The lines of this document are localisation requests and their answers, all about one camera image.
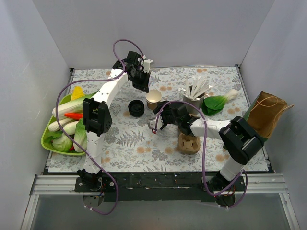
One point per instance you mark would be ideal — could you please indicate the brown cardboard cup carrier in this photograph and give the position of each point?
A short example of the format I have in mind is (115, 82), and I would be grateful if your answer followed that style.
(188, 144)

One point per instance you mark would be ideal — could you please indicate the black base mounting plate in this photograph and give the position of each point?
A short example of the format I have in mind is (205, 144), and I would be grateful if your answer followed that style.
(145, 186)

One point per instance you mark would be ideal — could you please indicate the brown paper coffee cup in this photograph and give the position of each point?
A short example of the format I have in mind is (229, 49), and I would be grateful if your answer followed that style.
(153, 97)

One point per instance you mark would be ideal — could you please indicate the orange carrot toy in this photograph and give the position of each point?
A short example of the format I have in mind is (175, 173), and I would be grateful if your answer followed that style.
(75, 116)

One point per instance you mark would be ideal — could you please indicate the aluminium frame rail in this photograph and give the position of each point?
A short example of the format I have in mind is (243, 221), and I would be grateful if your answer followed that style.
(54, 185)

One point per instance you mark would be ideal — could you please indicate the black lid stack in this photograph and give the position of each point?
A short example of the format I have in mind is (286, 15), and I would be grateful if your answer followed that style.
(136, 108)

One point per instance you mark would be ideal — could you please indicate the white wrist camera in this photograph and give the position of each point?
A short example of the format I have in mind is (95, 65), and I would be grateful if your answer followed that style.
(155, 124)
(146, 64)

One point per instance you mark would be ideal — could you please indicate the green bok choy toy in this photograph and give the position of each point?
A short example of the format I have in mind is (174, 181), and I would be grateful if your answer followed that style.
(214, 104)

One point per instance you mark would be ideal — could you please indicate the round green cabbage toy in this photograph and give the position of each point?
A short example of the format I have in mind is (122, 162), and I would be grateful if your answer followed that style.
(62, 143)

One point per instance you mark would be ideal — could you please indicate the dark green paper bag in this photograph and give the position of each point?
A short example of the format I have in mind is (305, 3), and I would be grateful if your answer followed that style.
(256, 115)

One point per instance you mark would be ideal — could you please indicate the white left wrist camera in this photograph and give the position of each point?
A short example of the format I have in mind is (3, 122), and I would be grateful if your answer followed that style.
(146, 64)

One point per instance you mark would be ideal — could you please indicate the grey straw holder cup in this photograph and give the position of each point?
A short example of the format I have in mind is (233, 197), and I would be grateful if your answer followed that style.
(195, 103)

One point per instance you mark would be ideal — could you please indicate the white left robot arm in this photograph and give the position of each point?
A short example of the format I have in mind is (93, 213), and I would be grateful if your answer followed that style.
(96, 114)

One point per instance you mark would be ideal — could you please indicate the yellow corn toy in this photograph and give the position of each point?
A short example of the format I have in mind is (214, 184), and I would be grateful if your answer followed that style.
(77, 93)

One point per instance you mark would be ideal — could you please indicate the brown paper bag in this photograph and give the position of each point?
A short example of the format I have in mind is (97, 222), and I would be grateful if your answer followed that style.
(276, 108)

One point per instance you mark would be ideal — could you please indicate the floral patterned table mat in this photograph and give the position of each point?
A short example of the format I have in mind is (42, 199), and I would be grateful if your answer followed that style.
(130, 146)

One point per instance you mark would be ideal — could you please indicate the green leafy lettuce toy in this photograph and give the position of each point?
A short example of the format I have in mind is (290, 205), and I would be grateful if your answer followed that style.
(80, 137)

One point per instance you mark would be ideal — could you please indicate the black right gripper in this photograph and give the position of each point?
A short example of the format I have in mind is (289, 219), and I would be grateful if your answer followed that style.
(165, 116)

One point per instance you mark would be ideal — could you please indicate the green plastic vegetable tray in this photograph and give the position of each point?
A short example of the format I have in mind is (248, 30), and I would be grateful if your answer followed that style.
(65, 132)

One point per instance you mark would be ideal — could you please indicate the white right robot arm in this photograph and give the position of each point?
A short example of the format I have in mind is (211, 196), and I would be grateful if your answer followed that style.
(240, 140)

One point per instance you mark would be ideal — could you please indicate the large napa cabbage toy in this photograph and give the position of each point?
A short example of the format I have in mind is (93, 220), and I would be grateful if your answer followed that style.
(74, 106)

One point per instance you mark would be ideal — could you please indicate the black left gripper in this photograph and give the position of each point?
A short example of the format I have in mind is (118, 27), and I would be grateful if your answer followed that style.
(141, 78)

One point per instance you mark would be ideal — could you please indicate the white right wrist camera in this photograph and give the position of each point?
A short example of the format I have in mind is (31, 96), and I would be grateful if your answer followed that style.
(155, 124)

